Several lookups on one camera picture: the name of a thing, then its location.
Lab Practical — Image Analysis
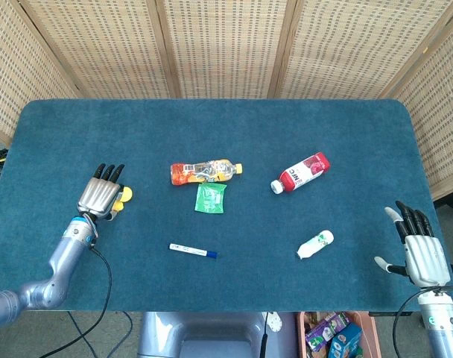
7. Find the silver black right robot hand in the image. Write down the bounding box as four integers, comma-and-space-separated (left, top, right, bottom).
373, 200, 453, 289

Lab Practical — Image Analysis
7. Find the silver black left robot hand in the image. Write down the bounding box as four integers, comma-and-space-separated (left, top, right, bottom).
76, 163, 127, 222

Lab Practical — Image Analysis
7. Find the pink plastic basket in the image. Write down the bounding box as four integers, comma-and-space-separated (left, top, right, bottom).
296, 310, 381, 358

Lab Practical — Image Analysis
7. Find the clear bottle with orange label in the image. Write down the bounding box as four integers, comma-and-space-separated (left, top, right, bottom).
170, 158, 244, 186

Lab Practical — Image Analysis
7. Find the white marker with blue cap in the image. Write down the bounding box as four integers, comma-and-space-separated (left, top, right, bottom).
168, 242, 218, 260

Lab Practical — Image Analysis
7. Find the small white yogurt bottle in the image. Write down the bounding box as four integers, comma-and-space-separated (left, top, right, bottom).
296, 230, 335, 261

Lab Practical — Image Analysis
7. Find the green foil snack packet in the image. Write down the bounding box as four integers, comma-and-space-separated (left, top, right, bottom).
194, 181, 228, 215

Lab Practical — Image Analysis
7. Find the blue cardboard box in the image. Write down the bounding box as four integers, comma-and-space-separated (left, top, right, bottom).
329, 322, 365, 358

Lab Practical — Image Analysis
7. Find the purple snack package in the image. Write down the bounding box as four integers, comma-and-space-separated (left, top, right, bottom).
305, 312, 352, 354

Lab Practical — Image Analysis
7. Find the red juice bottle white cap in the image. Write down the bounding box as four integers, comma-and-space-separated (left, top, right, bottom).
270, 151, 332, 195

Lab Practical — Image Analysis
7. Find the blue felt table cloth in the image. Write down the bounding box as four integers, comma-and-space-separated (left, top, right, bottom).
0, 98, 453, 313

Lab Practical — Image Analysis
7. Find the silver blue robot torso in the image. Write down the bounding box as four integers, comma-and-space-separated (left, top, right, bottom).
136, 310, 299, 358

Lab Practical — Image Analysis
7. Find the woven rattan folding screen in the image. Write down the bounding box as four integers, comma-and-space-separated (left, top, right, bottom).
0, 0, 453, 202

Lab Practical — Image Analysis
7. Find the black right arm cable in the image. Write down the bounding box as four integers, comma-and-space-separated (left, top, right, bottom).
393, 287, 423, 358

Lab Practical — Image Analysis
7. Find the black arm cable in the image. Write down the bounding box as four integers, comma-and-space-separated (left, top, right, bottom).
49, 244, 114, 358
393, 287, 423, 358

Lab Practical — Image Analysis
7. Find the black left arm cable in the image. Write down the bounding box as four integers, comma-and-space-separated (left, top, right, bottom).
49, 244, 114, 358

